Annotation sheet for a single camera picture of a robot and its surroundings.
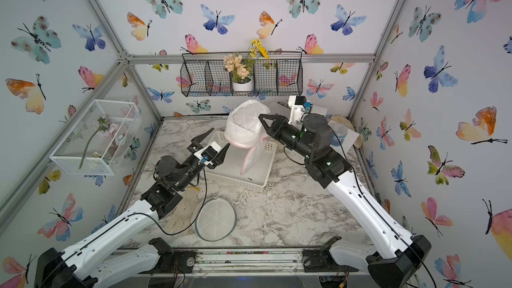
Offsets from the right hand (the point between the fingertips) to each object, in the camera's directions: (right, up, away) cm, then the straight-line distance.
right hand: (260, 115), depth 59 cm
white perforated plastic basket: (-1, -23, +31) cm, 39 cm away
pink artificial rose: (-50, -8, +12) cm, 52 cm away
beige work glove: (-33, -40, +24) cm, 57 cm away
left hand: (-14, -5, +7) cm, 17 cm away
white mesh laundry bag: (-18, -39, +20) cm, 48 cm away
